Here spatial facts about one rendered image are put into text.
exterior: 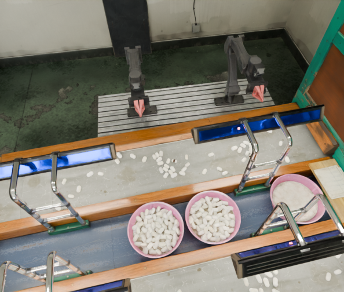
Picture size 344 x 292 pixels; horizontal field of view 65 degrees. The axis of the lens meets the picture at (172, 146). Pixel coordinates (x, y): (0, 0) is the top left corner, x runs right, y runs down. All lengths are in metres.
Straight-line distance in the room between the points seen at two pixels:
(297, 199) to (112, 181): 0.97
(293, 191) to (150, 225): 0.76
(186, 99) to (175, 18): 1.56
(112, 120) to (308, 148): 1.22
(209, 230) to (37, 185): 0.93
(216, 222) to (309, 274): 0.45
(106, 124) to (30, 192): 0.60
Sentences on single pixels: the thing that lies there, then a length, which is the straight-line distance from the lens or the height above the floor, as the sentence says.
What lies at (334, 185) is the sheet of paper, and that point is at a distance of 1.62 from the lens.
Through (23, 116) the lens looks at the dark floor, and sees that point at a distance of 3.13.
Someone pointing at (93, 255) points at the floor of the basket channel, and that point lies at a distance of 1.46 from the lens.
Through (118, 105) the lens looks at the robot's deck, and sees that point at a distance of 1.95.
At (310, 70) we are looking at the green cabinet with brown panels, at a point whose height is 1.00.
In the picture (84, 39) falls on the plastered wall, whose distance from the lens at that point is 3.42.
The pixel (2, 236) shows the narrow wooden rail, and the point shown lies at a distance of 1.62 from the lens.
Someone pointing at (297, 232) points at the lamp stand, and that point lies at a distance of 1.04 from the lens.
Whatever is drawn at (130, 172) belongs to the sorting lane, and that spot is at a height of 0.74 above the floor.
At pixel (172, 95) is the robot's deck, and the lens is 1.95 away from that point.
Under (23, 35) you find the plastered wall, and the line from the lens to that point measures 3.52.
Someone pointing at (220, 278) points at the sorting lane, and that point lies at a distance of 1.33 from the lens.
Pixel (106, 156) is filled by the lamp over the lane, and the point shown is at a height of 1.07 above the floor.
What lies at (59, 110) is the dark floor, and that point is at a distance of 3.02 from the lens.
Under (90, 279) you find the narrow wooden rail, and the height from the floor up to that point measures 0.76.
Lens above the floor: 2.04
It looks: 55 degrees down
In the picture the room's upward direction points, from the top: 2 degrees counter-clockwise
